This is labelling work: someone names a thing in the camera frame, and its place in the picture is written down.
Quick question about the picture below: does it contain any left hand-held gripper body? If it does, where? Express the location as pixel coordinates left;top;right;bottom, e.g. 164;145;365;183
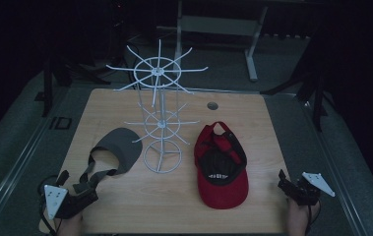
43;184;99;221

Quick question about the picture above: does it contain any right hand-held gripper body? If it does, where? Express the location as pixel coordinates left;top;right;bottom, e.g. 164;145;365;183
286;171;337;207

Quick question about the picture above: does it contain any person's right hand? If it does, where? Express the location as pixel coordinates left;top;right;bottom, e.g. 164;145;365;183
286;198;322;236

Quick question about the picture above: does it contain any grey black baseball cap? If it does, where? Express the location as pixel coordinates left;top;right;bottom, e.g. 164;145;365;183
79;127;144;195

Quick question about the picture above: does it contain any white wire hat rack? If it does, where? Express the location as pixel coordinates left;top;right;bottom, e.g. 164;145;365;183
105;38;209;174

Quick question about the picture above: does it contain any black rectangular floor frame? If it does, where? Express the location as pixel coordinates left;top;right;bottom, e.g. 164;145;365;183
49;116;73;131

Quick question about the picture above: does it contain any red baseball cap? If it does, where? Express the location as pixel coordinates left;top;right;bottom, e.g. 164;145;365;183
193;121;250;210

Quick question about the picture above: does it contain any grey metal desk frame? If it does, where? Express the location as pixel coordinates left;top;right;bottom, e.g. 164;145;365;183
156;0;271;83

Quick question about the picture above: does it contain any person's left hand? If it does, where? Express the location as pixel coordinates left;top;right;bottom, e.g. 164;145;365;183
55;212;86;236

